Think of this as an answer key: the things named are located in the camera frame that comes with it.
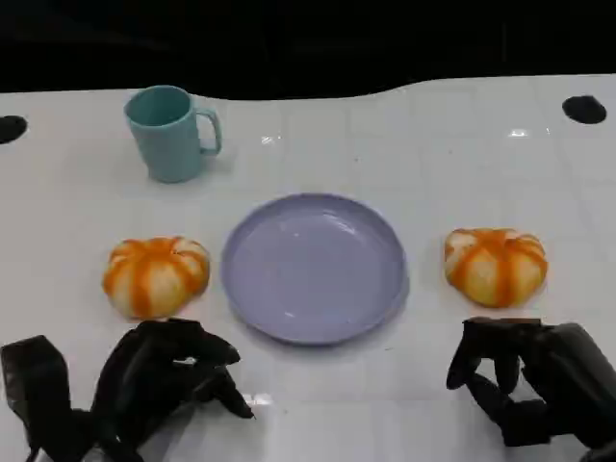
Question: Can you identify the orange and white bread roll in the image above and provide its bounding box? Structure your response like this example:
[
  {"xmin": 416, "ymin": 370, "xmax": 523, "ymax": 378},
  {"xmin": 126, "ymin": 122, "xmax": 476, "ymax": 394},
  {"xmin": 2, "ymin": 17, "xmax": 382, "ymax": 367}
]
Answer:
[
  {"xmin": 443, "ymin": 226, "xmax": 550, "ymax": 310},
  {"xmin": 101, "ymin": 235, "xmax": 212, "ymax": 321}
]

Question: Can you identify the lilac plate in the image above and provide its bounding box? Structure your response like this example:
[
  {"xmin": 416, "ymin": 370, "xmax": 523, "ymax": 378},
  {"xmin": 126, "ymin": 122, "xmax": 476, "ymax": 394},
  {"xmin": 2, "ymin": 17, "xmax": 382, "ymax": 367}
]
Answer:
[{"xmin": 219, "ymin": 192, "xmax": 411, "ymax": 347}]

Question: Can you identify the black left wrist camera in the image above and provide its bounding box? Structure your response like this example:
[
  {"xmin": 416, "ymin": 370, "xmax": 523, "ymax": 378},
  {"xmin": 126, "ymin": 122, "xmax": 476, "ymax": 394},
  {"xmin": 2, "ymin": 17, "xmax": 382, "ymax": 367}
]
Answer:
[{"xmin": 0, "ymin": 335, "xmax": 74, "ymax": 437}]

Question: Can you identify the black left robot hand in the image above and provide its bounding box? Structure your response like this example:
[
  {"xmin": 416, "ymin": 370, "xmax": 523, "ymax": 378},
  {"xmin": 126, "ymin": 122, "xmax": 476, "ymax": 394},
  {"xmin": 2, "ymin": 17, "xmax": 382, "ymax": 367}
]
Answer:
[{"xmin": 90, "ymin": 318, "xmax": 256, "ymax": 462}]

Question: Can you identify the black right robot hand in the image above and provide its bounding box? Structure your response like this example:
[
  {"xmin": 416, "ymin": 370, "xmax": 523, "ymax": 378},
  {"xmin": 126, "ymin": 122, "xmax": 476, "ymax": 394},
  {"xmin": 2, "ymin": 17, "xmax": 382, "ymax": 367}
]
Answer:
[{"xmin": 446, "ymin": 317, "xmax": 616, "ymax": 452}]

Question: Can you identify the pale green mug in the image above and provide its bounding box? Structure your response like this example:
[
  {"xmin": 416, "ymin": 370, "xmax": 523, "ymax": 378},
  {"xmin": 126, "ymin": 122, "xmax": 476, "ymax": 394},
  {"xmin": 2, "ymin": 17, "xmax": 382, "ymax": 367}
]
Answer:
[{"xmin": 123, "ymin": 85, "xmax": 223, "ymax": 185}]

